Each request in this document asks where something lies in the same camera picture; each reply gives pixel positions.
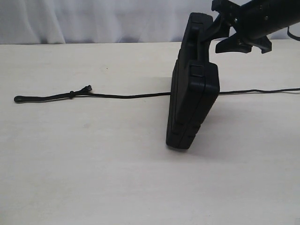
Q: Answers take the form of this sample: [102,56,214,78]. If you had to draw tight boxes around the black cord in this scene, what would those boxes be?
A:
[14,84,300,103]

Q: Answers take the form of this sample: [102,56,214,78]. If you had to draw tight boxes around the white curtain backdrop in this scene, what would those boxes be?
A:
[0,0,300,45]

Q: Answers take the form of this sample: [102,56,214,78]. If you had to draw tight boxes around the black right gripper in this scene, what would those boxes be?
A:
[201,0,272,53]

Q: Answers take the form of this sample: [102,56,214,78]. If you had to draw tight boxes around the black plastic case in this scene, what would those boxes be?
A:
[166,13,220,152]

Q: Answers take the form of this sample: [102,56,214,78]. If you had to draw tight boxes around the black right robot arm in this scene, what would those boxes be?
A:
[200,0,300,53]

